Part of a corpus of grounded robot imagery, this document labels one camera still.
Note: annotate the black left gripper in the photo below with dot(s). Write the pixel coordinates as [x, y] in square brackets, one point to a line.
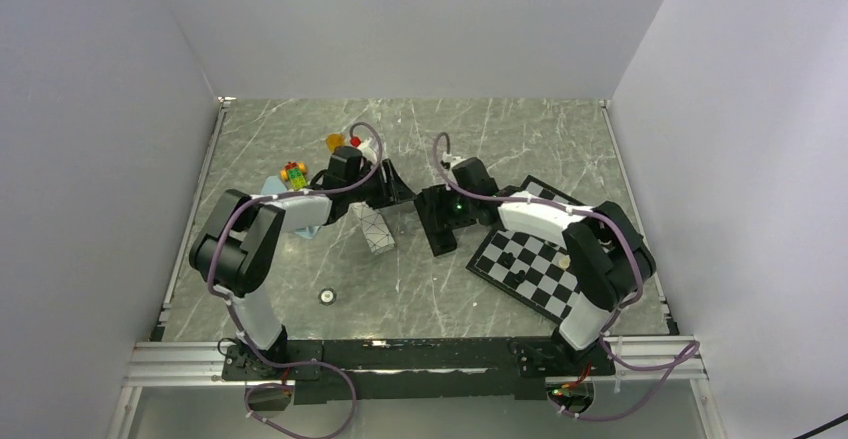
[393, 192]

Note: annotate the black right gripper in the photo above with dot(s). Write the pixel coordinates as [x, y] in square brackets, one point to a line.
[457, 222]

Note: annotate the black glasses case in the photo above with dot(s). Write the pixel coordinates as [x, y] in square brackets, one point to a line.
[439, 210]

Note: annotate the light blue cleaning cloth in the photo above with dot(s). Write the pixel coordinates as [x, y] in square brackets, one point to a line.
[303, 214]

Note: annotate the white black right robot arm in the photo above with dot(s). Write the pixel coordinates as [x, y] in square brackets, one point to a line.
[608, 257]

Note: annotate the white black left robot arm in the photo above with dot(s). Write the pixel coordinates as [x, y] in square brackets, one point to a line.
[235, 249]

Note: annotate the white geometric glasses case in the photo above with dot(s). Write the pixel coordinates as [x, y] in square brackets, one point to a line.
[374, 228]

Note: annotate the black chess piece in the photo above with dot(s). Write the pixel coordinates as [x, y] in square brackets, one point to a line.
[514, 279]
[506, 260]

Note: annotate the colourful toy brick car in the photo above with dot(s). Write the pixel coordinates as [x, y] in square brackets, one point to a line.
[294, 176]

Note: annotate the black white chessboard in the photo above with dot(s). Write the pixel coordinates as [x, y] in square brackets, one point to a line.
[547, 289]

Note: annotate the small round metal disc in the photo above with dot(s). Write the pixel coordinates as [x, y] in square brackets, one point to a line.
[327, 296]

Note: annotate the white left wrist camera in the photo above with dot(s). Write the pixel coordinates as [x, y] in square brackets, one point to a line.
[368, 147]

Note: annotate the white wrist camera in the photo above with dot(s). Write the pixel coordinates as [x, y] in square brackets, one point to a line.
[368, 147]
[448, 160]

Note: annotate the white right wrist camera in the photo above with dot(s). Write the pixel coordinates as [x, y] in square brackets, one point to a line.
[448, 160]

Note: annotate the black table front rail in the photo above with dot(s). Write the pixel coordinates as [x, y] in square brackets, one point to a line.
[524, 368]

